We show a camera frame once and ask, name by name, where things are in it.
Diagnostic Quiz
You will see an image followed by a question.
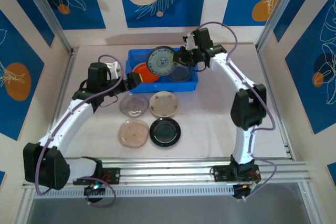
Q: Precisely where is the orange plate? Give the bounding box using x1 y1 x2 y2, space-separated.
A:
132 62 161 84

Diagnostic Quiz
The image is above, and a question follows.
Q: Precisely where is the smoky clear glass plate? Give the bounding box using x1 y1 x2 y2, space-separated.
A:
119 93 150 119
167 64 193 82

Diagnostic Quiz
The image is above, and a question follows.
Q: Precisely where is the blue white patterned plate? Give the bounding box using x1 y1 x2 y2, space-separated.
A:
146 46 177 77

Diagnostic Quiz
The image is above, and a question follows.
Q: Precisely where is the cream floral ceramic plate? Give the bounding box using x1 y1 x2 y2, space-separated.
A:
149 91 181 119

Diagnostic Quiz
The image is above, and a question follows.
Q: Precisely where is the pinkish clear glass plate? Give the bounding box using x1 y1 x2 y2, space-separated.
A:
118 119 150 148

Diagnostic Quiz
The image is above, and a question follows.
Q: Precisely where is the black glossy plate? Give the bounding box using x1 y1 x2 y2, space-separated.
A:
149 118 182 147

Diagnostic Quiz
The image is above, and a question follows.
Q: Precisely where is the blue plastic bin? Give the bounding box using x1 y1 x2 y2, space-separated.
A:
125 47 200 94

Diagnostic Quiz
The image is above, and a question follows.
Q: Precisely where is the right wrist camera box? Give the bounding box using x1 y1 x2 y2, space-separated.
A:
183 33 196 50

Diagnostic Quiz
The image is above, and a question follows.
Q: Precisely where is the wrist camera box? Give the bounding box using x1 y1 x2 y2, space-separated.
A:
183 33 196 50
104 60 122 76

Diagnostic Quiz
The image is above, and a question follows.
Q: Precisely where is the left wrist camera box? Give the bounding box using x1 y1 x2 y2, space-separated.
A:
104 60 122 76

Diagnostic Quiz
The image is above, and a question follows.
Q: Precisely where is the aluminium side rail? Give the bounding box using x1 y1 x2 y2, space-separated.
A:
39 50 78 162
256 49 294 161

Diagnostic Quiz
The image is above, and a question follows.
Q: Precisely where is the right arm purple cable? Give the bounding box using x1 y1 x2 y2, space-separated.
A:
194 22 278 201

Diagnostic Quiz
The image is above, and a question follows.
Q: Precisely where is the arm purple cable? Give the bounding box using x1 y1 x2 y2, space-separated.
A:
35 54 124 207
194 22 278 201

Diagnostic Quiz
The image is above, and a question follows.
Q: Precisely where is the aluminium frame post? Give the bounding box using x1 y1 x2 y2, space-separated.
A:
256 0 302 51
19 0 77 55

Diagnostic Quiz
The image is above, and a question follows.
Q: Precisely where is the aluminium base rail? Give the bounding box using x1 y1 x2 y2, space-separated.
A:
22 156 313 190

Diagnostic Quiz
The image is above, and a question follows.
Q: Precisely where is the white slotted cable duct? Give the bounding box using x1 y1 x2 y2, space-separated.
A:
33 185 235 199

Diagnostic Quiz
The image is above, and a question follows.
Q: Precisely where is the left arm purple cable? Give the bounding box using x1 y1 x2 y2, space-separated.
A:
35 54 124 207

